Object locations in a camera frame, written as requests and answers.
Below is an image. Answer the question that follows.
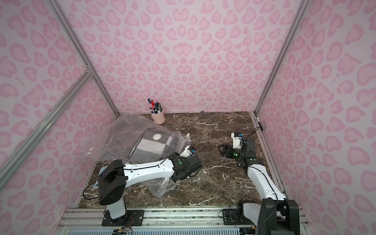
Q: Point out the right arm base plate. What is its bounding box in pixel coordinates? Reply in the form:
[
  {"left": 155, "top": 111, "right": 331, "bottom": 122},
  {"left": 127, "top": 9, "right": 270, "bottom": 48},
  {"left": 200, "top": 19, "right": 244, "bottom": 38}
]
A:
[{"left": 218, "top": 209, "right": 255, "bottom": 225}]

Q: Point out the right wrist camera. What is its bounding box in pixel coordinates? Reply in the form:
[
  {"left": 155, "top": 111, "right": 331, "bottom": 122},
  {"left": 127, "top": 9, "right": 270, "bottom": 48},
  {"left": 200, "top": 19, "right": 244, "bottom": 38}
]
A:
[{"left": 231, "top": 132, "right": 243, "bottom": 149}]

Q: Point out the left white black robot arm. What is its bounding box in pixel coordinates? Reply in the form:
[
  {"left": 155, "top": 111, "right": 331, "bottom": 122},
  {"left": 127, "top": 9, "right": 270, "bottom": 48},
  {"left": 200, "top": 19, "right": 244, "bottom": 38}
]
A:
[{"left": 97, "top": 153, "right": 202, "bottom": 222}]

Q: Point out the pink metal pen cup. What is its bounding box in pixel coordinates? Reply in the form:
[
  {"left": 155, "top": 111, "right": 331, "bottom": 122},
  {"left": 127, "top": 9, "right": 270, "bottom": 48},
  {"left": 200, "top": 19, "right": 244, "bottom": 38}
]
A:
[{"left": 151, "top": 111, "right": 165, "bottom": 125}]

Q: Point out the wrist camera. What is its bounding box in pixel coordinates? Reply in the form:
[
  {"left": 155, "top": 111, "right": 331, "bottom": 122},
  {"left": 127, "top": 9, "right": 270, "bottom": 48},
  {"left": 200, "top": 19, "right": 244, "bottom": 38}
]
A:
[
  {"left": 180, "top": 146, "right": 196, "bottom": 158},
  {"left": 231, "top": 132, "right": 243, "bottom": 149}
]

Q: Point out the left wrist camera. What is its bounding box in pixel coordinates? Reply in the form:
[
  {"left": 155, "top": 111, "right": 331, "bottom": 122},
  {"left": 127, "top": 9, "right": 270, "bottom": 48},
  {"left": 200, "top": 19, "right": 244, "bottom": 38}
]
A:
[{"left": 180, "top": 146, "right": 196, "bottom": 158}]

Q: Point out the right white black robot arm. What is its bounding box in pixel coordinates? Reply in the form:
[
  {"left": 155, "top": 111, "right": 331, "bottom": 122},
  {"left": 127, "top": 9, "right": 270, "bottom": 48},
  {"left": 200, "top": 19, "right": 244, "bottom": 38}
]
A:
[{"left": 218, "top": 135, "right": 301, "bottom": 235}]

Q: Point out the grey black checked blanket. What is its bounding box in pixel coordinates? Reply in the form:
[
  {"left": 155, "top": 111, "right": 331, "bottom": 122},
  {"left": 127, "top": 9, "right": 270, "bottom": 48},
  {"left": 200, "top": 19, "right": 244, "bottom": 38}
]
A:
[{"left": 128, "top": 128, "right": 173, "bottom": 164}]

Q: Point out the clear plastic vacuum bag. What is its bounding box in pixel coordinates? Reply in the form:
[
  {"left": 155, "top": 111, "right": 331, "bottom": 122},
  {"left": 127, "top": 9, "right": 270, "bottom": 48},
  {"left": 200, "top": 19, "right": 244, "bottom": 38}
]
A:
[{"left": 83, "top": 114, "right": 192, "bottom": 199}]

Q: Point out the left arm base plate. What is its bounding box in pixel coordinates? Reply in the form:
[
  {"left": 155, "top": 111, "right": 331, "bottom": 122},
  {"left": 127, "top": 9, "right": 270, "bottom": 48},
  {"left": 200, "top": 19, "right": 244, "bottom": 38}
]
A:
[{"left": 101, "top": 209, "right": 145, "bottom": 227}]

